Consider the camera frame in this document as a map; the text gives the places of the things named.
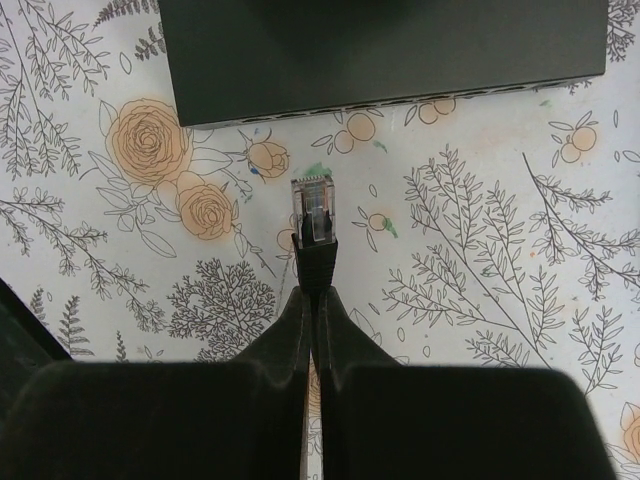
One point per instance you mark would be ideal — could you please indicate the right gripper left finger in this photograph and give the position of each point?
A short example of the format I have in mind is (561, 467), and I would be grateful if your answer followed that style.
(243, 418)

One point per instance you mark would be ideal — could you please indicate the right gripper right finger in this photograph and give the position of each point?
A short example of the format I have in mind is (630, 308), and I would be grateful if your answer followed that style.
(385, 420)

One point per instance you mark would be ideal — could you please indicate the black network switch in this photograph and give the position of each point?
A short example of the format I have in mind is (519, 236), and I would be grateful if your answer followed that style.
(233, 62)

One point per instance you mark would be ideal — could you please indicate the floral table mat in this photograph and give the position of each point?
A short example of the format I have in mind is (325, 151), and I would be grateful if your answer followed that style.
(500, 230)

